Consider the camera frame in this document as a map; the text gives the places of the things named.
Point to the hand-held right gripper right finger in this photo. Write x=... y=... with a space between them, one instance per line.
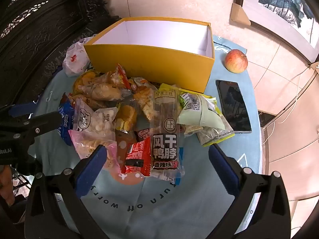
x=224 y=173

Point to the black smartphone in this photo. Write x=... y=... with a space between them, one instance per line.
x=233 y=105

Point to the dark flat device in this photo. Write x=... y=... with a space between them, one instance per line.
x=266 y=119

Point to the pink snack packet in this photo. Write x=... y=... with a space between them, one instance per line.
x=89 y=144

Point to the dark red snack packet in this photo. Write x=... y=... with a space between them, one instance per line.
x=143 y=134

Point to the framed painting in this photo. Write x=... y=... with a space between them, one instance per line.
x=286 y=10

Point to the yellow cardboard box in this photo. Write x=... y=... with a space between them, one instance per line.
x=159 y=62

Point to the clear packet with green label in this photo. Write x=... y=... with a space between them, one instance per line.
x=213 y=134

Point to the person's left hand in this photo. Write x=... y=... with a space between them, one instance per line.
x=6 y=184

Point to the brown orange snack packet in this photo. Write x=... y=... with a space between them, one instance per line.
x=123 y=145

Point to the pale green snack packet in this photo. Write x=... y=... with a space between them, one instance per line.
x=199 y=112

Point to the clear white candy packet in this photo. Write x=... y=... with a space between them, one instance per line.
x=97 y=122

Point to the white printed plastic bag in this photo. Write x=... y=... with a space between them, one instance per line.
x=74 y=57

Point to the clear bread packet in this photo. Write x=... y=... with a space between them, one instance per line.
x=106 y=90

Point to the yellow cake packet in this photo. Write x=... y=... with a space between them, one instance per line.
x=83 y=81
x=125 y=117

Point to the red apple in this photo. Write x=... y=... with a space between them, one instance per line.
x=236 y=61

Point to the small red orange packet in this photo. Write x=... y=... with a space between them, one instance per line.
x=122 y=77

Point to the light blue printed tablecloth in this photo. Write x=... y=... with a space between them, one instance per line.
x=154 y=204

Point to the blue cookie packet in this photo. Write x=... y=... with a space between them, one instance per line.
x=65 y=119

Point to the dark carved wooden furniture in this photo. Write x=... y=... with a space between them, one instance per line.
x=37 y=29

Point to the orange chips packet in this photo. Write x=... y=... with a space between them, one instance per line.
x=143 y=97

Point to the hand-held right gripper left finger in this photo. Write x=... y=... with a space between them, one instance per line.
x=92 y=170

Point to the clear packet with black label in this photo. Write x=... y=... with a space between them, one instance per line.
x=164 y=139

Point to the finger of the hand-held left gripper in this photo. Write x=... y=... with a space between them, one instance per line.
x=39 y=127
x=21 y=110

